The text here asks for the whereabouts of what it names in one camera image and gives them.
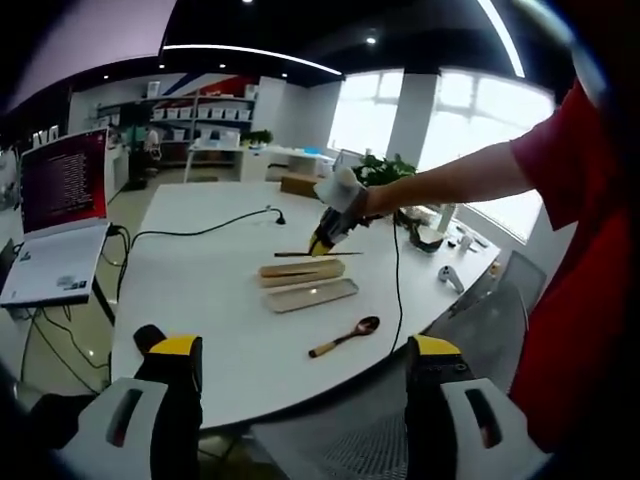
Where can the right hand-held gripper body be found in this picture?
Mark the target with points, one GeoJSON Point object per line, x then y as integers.
{"type": "Point", "coordinates": [342, 192]}

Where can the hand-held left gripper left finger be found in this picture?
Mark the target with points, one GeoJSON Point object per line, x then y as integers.
{"type": "Point", "coordinates": [135, 430]}

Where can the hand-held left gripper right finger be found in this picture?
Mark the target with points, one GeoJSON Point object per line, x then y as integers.
{"type": "Point", "coordinates": [440, 430]}

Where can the beige cutlery case base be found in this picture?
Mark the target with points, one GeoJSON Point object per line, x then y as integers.
{"type": "Point", "coordinates": [300, 272]}

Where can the beige cutlery case lid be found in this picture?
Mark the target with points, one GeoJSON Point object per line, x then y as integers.
{"type": "Point", "coordinates": [315, 296]}

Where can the wooden spoon utensil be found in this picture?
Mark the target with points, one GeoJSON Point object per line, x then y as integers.
{"type": "Point", "coordinates": [367, 326]}

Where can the person's right hand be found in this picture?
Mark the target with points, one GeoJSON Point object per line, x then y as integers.
{"type": "Point", "coordinates": [381, 202]}

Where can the brown cardboard box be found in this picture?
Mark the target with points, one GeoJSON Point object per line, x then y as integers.
{"type": "Point", "coordinates": [300, 186]}

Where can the large potted green plant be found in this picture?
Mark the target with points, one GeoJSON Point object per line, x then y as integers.
{"type": "Point", "coordinates": [385, 170]}

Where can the black headset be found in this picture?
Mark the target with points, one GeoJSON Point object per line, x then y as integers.
{"type": "Point", "coordinates": [425, 242]}

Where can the small potted green plant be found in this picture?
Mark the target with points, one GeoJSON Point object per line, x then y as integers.
{"type": "Point", "coordinates": [257, 137]}

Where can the white tall box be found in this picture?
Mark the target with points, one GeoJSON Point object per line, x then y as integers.
{"type": "Point", "coordinates": [446, 217]}

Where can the white game controller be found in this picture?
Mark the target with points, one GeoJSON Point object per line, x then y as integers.
{"type": "Point", "coordinates": [450, 278]}

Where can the grey mesh office chair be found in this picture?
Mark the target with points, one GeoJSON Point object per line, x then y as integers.
{"type": "Point", "coordinates": [490, 320]}

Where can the white counter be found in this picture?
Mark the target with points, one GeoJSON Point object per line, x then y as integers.
{"type": "Point", "coordinates": [225, 160]}

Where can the small white bottle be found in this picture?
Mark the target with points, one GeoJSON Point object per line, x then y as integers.
{"type": "Point", "coordinates": [465, 244]}

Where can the storage shelf with white bins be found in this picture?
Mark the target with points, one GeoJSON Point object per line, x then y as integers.
{"type": "Point", "coordinates": [200, 112]}

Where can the curved ceiling light strip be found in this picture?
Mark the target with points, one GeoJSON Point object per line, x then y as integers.
{"type": "Point", "coordinates": [250, 53]}

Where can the white laptop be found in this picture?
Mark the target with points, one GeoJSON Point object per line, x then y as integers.
{"type": "Point", "coordinates": [60, 220]}

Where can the long ceiling light strip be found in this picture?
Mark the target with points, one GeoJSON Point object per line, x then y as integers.
{"type": "Point", "coordinates": [502, 35]}

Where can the person in red shirt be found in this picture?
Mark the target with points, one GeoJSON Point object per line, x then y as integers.
{"type": "Point", "coordinates": [585, 250]}

